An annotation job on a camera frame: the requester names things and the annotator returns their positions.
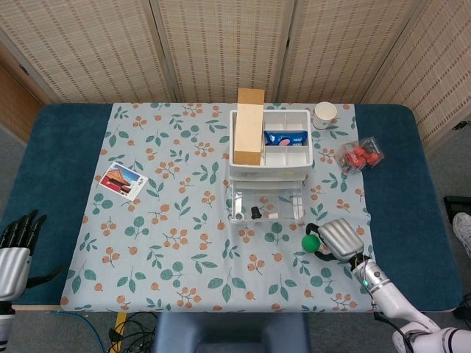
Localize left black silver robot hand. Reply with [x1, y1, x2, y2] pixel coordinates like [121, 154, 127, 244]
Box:
[0, 209, 64, 301]

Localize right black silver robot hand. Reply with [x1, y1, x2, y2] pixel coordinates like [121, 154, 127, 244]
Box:
[305, 217, 366, 264]

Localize green ball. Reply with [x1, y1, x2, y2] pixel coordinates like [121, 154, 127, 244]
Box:
[301, 235, 321, 253]

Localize clear plastic drawer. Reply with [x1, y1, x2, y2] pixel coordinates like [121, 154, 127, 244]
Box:
[227, 179, 307, 224]

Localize blue padded robot base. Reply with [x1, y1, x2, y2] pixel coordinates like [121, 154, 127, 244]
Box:
[152, 312, 312, 353]

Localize white drawer organizer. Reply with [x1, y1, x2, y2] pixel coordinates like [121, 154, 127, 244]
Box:
[228, 107, 314, 188]

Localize clear box of red pieces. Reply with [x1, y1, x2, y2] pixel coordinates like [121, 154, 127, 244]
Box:
[335, 136, 387, 176]

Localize blue snack packet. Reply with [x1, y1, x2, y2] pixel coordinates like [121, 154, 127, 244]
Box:
[263, 129, 310, 148]

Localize black floor box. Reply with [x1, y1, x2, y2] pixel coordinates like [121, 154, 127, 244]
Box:
[442, 195, 471, 222]

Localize white shoe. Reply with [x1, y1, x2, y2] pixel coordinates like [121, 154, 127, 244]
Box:
[451, 212, 471, 255]

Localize white paper cup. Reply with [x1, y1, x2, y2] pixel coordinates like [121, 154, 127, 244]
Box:
[312, 101, 341, 131]

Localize temple picture postcard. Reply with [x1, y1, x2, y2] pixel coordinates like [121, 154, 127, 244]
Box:
[99, 161, 149, 200]

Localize tan wooden block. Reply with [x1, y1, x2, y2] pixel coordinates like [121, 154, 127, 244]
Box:
[232, 87, 267, 165]

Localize floral leaf and berry tablecloth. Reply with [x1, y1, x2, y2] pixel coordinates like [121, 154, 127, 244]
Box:
[60, 102, 382, 314]

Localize woven folding screen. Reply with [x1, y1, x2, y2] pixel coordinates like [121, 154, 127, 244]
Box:
[0, 0, 471, 148]

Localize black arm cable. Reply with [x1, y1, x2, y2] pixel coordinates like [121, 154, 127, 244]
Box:
[370, 301, 408, 334]

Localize blue floor cable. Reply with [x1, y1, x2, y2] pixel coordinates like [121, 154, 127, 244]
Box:
[46, 310, 107, 353]

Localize black floor cables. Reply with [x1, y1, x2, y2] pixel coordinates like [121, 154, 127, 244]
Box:
[107, 312, 160, 353]

